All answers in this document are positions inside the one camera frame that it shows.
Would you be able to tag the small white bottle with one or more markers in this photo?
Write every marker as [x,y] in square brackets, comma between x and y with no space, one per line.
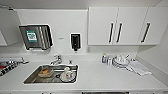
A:
[109,61]

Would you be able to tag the black soap dispenser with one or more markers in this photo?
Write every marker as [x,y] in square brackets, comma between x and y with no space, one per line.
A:
[75,41]

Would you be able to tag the small wall label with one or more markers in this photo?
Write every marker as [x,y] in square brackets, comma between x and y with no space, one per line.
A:
[61,38]

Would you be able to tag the white saucer plate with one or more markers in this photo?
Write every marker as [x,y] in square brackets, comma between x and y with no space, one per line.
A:
[73,77]

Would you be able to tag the small chrome sink knob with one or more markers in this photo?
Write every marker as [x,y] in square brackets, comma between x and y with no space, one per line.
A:
[70,61]

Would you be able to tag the white cup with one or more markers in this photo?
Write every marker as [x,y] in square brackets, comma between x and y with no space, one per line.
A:
[67,72]

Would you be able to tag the black drying rack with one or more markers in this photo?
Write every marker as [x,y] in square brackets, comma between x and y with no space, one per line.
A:
[10,65]

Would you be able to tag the dish soap bottle blue label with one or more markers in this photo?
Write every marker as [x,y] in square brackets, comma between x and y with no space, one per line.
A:
[104,59]

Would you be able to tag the chrome faucet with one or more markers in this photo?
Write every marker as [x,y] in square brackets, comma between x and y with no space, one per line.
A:
[56,60]

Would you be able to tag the steel sink basin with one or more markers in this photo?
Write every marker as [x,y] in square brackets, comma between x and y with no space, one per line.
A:
[31,79]

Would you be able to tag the bowl with orange remains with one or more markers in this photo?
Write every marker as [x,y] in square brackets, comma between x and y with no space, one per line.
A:
[45,71]

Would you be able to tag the stack of white plates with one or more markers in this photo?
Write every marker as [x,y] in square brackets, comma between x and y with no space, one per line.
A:
[120,62]

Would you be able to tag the white wall cabinet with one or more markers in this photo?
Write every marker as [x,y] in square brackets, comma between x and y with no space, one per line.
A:
[128,18]
[2,38]

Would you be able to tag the steel paper towel dispenser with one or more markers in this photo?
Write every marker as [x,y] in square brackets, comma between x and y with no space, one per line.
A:
[35,37]

